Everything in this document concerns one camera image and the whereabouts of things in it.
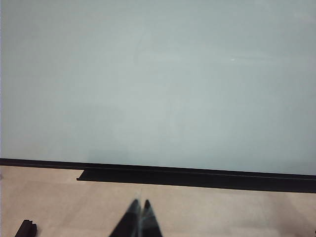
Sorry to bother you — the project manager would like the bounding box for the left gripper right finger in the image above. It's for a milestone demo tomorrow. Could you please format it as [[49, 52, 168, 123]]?
[[141, 199, 163, 237]]

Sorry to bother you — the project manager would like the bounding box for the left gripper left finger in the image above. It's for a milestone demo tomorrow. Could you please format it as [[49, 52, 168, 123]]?
[[108, 198, 142, 237]]

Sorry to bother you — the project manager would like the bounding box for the black whiteboard pen tray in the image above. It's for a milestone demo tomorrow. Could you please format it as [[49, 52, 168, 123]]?
[[76, 168, 316, 194]]

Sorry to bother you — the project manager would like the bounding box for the black stand foot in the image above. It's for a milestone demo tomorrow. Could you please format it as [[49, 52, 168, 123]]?
[[14, 219, 38, 237]]

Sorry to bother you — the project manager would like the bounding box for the whiteboard with black frame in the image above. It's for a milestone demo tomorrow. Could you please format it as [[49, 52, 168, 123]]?
[[0, 0, 316, 183]]

